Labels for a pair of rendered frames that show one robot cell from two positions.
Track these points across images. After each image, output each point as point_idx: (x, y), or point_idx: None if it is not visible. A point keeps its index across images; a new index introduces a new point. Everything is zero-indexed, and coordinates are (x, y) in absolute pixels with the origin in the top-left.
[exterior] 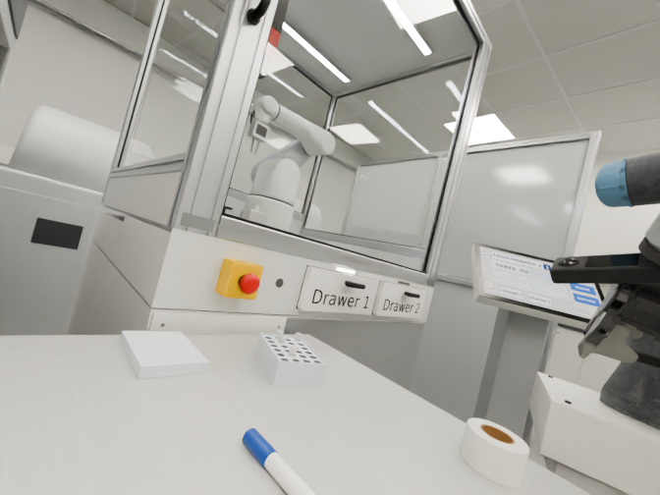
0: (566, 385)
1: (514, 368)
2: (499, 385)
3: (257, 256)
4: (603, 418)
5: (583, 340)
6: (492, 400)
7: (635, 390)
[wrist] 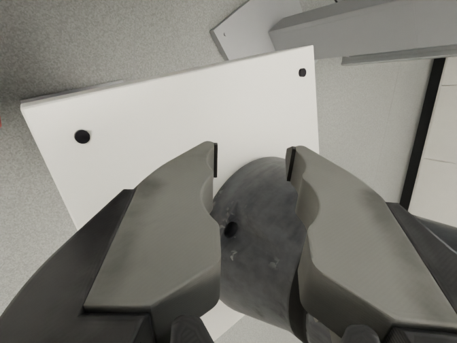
0: (278, 103)
1: (445, 13)
2: (409, 5)
3: None
4: (72, 204)
5: (151, 176)
6: (384, 7)
7: (249, 225)
